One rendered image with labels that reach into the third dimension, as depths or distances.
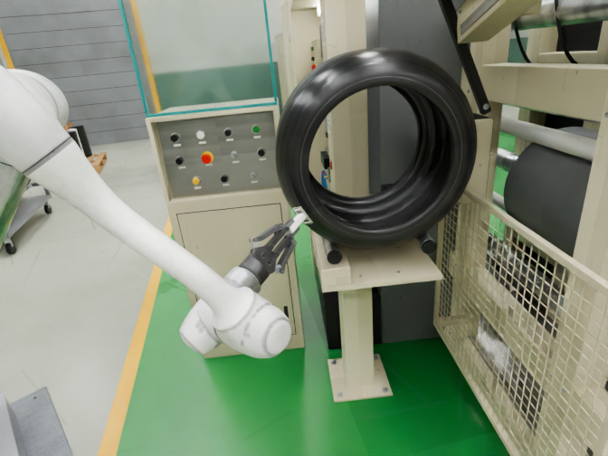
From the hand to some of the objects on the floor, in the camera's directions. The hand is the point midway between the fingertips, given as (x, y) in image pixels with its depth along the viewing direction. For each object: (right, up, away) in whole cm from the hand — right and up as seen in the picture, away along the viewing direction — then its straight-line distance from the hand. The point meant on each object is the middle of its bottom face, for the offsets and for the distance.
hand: (295, 223), depth 108 cm
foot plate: (+29, -74, +82) cm, 114 cm away
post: (+28, -74, +82) cm, 114 cm away
